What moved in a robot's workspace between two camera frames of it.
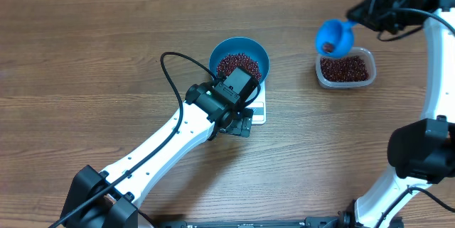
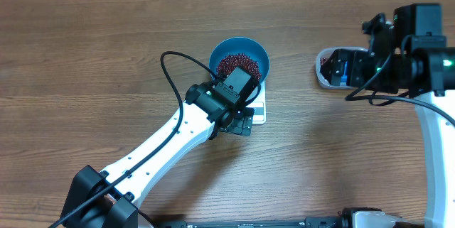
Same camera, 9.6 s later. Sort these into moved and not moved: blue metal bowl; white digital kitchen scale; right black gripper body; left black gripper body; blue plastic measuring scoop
Moved: right black gripper body; blue plastic measuring scoop
Not moved: left black gripper body; white digital kitchen scale; blue metal bowl
